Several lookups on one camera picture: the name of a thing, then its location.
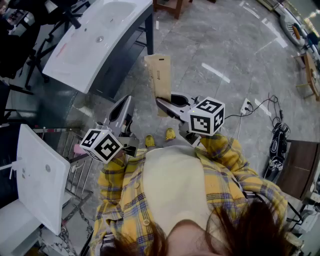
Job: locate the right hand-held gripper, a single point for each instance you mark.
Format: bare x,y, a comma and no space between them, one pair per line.
205,117

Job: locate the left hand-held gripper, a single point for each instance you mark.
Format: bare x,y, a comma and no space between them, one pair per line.
101,147

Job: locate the person's left forearm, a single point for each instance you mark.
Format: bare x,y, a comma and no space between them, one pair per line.
112,175

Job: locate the person's right forearm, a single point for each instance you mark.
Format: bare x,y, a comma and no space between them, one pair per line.
220,152

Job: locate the yellow shoe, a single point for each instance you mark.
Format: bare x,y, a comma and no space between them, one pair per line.
170,133
150,141

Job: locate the pink plastic item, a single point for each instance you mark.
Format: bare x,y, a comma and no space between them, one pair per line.
80,148

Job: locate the white power strip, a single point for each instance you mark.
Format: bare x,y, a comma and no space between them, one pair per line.
246,105

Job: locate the white sink with deep basin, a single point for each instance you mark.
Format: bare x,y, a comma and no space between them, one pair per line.
87,50

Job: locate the chrome metal rack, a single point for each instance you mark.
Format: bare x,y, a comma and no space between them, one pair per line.
77,175

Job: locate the black metal sink stand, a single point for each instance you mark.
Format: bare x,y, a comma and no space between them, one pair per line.
149,32

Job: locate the person's torso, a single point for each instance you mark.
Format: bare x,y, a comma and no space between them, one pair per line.
175,187

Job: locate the reddish brown wooden stand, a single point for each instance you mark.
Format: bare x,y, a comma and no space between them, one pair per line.
175,8

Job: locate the black floor device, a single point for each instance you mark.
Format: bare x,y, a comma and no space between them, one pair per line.
276,145

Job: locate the white flat washbasin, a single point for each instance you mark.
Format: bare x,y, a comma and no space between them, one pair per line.
37,180

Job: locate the white faucet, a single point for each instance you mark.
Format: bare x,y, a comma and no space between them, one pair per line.
15,166

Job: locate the white oval tub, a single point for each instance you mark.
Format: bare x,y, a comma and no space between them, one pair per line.
287,30

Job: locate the dark brown wooden cabinet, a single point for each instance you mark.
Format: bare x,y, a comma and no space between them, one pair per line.
300,167

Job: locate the round wooden side table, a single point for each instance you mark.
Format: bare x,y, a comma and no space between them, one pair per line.
311,72

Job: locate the white cabinet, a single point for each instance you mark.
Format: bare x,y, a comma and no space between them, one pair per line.
15,225

